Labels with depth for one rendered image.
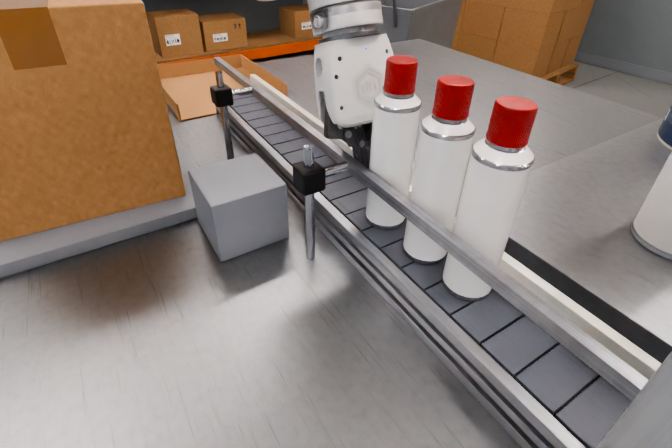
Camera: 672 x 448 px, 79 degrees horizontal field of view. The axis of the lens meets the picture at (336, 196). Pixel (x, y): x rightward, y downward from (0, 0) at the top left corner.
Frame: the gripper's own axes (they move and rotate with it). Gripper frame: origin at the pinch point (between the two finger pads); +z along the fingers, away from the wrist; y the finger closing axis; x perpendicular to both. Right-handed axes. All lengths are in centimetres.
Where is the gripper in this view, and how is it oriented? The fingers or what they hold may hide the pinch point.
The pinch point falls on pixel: (367, 160)
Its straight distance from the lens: 53.8
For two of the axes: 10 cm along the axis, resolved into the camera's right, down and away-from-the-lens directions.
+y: 8.5, -2.8, 4.5
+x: -5.1, -1.7, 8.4
